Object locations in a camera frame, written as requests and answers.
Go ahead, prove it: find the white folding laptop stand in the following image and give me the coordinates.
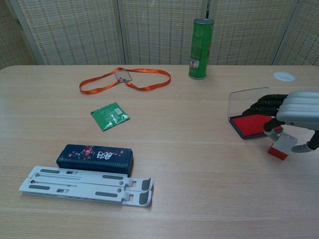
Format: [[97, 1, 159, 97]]
[[18, 165, 155, 208]]

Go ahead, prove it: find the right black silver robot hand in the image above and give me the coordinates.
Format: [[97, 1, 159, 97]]
[[241, 91, 319, 153]]

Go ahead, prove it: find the orange lanyard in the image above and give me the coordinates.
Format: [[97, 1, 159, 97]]
[[79, 67, 171, 95]]

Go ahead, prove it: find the green cylindrical canister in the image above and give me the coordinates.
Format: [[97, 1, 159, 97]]
[[188, 18, 215, 80]]

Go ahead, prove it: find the woven bamboo folding screen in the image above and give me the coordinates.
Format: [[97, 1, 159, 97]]
[[0, 0, 319, 71]]

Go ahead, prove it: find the green foil sachet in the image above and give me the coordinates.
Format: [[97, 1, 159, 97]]
[[90, 101, 131, 131]]

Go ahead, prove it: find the dark blue floral pencil case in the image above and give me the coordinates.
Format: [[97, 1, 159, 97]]
[[56, 144, 135, 175]]

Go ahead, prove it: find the red white stamp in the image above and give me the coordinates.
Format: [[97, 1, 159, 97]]
[[267, 132, 299, 161]]

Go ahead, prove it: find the clear badge holder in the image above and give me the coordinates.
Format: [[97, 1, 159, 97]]
[[114, 69, 132, 83]]

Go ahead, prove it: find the red ink pad clear lid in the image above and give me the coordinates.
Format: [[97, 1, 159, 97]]
[[228, 87, 284, 140]]

